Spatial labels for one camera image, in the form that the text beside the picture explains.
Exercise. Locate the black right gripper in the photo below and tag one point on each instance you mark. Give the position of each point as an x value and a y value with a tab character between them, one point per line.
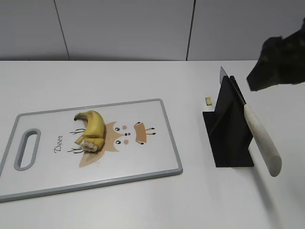
282	61

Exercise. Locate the white handled kitchen knife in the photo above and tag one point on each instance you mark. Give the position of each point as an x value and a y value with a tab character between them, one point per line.
263	140

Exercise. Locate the yellow banana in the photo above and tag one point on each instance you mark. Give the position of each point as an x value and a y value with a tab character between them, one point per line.
95	124

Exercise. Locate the small banana piece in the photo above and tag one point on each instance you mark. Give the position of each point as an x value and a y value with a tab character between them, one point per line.
208	101

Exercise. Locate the black knife stand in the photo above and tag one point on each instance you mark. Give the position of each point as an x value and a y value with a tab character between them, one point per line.
228	132

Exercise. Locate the white deer cutting board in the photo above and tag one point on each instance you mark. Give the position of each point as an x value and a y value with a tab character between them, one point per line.
41	157

